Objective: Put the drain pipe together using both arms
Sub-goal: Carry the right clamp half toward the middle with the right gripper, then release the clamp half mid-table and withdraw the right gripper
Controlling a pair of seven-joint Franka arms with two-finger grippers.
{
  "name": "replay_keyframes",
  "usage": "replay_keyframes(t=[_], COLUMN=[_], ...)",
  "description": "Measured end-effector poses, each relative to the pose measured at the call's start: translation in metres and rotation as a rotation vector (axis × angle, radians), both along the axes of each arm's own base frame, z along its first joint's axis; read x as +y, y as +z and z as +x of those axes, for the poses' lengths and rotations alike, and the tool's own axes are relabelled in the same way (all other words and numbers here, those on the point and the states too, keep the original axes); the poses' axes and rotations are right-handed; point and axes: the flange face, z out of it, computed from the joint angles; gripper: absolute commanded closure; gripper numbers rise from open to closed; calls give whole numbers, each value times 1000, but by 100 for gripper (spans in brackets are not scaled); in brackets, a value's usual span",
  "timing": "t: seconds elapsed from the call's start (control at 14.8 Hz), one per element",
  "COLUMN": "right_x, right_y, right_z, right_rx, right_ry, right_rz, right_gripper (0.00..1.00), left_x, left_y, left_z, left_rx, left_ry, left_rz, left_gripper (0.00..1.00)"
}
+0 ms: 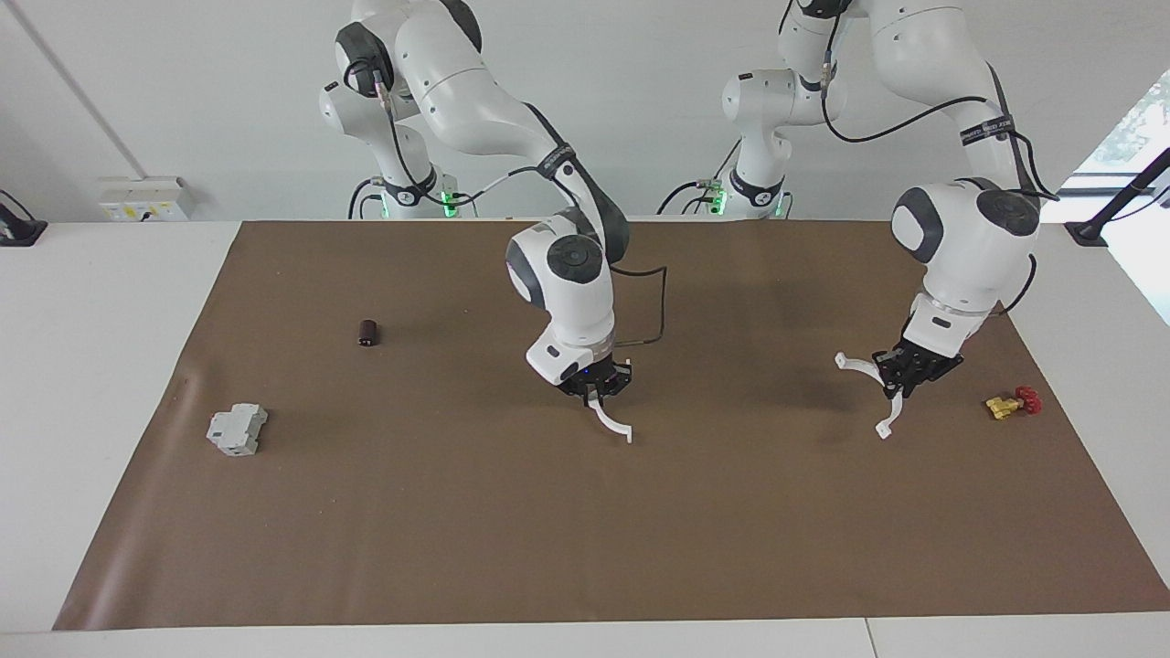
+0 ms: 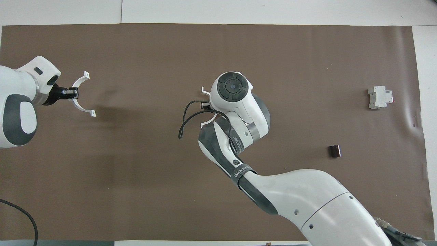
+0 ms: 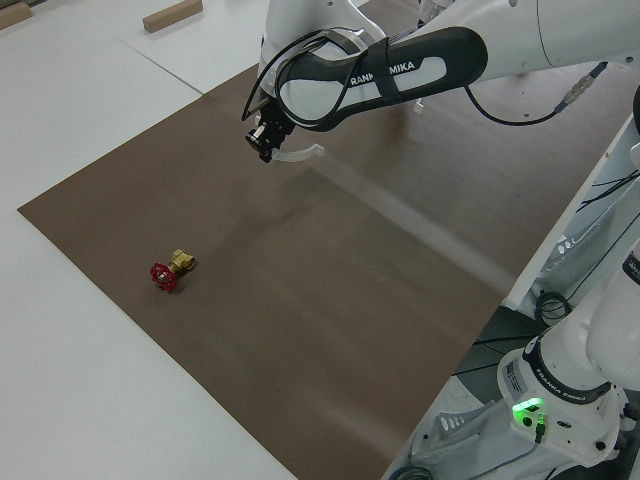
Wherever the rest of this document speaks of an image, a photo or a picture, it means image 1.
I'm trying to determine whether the white half-ring pipe clamp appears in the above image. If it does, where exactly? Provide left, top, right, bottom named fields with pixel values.
left=835, top=352, right=908, bottom=440
left=590, top=393, right=634, bottom=446

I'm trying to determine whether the brown paper table mat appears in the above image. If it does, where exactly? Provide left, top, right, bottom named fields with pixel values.
left=52, top=219, right=1170, bottom=631

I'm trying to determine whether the black stand with pole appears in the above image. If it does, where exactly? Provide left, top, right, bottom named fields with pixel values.
left=1065, top=146, right=1170, bottom=249

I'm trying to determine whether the light grey circuit breaker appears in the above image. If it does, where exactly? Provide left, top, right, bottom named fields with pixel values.
left=206, top=403, right=270, bottom=457

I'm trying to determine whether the black stand base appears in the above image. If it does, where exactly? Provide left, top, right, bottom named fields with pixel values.
left=0, top=189, right=48, bottom=248

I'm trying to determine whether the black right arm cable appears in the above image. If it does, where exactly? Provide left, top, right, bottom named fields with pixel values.
left=343, top=59, right=670, bottom=347

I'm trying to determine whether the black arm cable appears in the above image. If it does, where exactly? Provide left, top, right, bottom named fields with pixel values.
left=818, top=0, right=1063, bottom=318
left=343, top=59, right=670, bottom=347

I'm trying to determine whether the brass valve with red handle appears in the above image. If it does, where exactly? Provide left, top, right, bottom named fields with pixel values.
left=985, top=386, right=1044, bottom=421

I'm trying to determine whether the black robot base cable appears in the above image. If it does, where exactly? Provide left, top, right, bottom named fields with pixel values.
left=656, top=137, right=743, bottom=217
left=346, top=177, right=387, bottom=221

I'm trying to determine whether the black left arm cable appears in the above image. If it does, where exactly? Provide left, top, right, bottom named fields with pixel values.
left=818, top=0, right=1063, bottom=318

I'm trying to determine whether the white wall socket box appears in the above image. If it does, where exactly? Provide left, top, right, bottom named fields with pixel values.
left=99, top=176, right=196, bottom=223

